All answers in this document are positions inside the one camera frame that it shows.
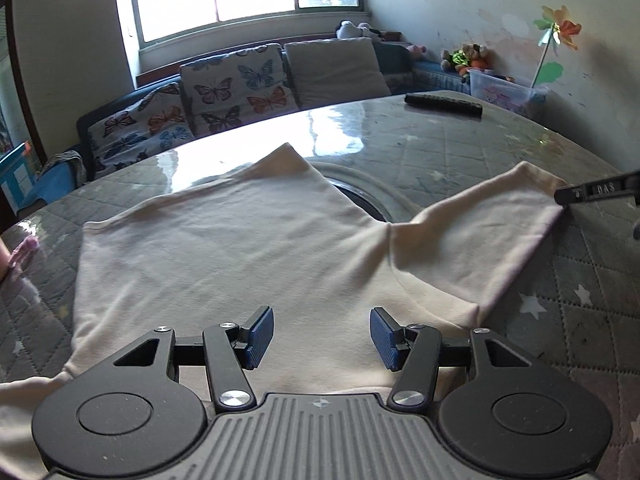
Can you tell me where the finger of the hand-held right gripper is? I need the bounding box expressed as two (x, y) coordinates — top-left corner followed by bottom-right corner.
(554, 172), (640, 208)

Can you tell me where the brown teddy bear plush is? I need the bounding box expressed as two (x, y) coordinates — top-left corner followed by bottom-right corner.
(440, 42), (495, 75)

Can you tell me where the small butterfly print cushion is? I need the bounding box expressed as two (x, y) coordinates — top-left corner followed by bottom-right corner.
(87, 82), (197, 175)

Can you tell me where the colourful paper pinwheel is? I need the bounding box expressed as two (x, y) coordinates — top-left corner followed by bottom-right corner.
(529, 5), (584, 89)

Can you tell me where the blue sofa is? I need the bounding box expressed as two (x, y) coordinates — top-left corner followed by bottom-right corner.
(35, 37), (473, 188)

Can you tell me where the white plush toy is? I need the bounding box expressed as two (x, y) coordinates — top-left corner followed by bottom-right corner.
(335, 20), (383, 43)

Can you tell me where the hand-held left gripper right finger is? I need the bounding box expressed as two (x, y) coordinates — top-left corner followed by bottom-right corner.
(369, 307), (534, 410)

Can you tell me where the black remote control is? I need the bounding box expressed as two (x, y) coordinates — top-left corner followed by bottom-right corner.
(404, 92), (484, 119)

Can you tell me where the grey cloth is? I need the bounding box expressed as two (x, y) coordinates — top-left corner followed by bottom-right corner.
(38, 151), (89, 188)

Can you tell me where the blue toy box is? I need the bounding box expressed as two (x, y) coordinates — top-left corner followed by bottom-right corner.
(0, 141), (47, 213)

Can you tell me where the cream white garment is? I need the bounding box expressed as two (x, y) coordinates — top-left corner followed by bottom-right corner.
(0, 142), (569, 480)

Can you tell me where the clear plastic storage box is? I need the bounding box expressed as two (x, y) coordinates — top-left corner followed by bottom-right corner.
(467, 68), (551, 119)

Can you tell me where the plain grey cushion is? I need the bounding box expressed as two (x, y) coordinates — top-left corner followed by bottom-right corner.
(283, 37), (392, 111)

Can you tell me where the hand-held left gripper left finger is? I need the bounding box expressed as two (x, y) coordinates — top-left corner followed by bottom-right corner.
(113, 305), (275, 410)

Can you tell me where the large butterfly print cushion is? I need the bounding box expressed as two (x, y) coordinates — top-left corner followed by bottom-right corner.
(179, 43), (301, 137)

